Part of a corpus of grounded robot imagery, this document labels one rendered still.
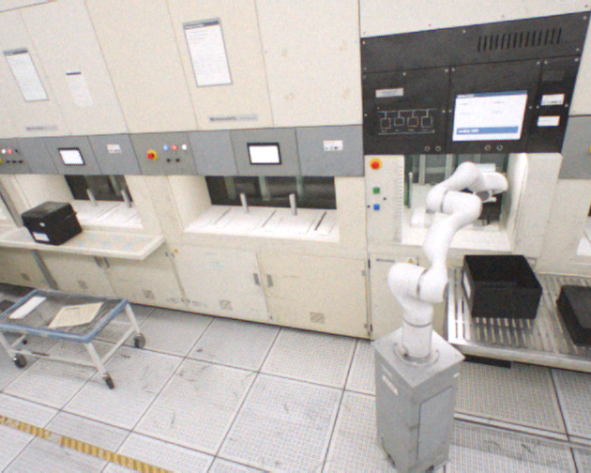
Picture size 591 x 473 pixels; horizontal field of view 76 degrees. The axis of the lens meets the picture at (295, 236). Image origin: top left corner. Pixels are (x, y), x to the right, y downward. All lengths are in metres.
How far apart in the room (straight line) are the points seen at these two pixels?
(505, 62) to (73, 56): 2.35
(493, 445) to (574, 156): 1.50
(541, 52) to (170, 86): 1.83
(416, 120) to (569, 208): 0.84
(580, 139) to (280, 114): 1.40
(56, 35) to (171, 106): 0.80
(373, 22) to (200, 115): 1.07
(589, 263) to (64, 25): 3.14
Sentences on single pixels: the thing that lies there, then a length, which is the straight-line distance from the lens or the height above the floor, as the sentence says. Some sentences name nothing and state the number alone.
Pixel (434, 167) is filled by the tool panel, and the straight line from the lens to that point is 3.03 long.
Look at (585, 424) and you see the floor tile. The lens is 2.76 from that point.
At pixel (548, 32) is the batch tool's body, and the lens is 1.99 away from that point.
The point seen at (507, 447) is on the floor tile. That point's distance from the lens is 2.53.
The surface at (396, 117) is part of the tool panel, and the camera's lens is 2.01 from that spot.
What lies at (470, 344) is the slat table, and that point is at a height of 0.76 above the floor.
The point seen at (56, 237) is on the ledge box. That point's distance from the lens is 3.38.
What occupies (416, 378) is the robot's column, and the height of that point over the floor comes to 0.76.
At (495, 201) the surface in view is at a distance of 2.38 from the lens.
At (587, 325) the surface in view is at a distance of 1.96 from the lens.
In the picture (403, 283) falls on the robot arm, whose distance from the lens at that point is 1.53.
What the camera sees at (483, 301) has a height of 0.86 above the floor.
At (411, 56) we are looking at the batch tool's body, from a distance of 1.96.
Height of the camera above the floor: 2.07
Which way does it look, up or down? 29 degrees down
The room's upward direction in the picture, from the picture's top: 8 degrees counter-clockwise
